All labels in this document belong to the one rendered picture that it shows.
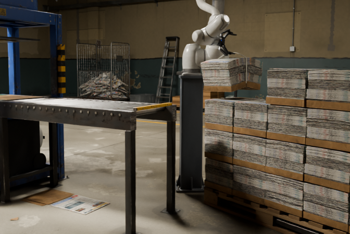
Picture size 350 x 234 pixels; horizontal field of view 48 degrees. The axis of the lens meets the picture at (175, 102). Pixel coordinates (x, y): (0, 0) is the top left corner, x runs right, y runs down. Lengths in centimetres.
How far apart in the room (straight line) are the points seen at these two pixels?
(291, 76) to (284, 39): 708
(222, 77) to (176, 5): 799
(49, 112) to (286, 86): 162
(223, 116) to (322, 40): 670
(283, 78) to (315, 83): 23
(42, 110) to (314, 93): 183
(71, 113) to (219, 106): 106
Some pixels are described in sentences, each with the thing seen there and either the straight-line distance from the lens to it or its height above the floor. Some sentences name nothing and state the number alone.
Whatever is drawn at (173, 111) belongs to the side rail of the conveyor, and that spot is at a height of 75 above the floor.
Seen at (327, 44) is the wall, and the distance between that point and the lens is 945.
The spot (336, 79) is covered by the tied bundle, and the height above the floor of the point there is 101.
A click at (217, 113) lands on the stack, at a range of 299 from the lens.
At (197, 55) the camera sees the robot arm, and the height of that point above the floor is 117.
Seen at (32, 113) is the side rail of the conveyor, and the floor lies 73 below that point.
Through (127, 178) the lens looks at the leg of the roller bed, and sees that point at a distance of 255.
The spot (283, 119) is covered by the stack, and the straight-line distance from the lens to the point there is 264.
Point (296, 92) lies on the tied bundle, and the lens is 257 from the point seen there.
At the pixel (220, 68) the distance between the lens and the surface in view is 294.
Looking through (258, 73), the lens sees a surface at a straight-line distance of 315.
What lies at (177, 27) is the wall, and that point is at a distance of 1079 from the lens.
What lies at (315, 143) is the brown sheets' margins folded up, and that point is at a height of 63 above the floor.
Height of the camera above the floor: 108
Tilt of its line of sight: 5 degrees down
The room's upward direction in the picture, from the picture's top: straight up
